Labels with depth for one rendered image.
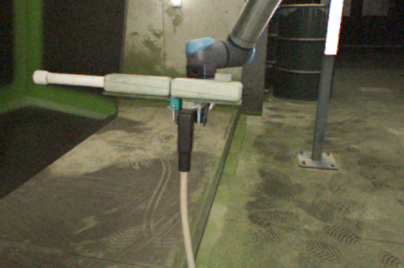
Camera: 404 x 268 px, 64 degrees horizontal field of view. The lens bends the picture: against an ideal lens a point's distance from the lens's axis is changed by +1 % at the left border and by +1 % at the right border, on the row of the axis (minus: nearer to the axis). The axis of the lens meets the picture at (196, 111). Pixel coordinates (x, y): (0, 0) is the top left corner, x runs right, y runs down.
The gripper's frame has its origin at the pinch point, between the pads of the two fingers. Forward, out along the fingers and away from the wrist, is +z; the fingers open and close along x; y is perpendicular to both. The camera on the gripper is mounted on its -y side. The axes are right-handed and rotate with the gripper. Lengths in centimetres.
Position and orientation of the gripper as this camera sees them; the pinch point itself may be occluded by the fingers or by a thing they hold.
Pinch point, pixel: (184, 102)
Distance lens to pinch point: 70.6
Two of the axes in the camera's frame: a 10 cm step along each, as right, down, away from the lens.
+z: -1.7, 1.7, -9.7
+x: -9.8, -0.9, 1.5
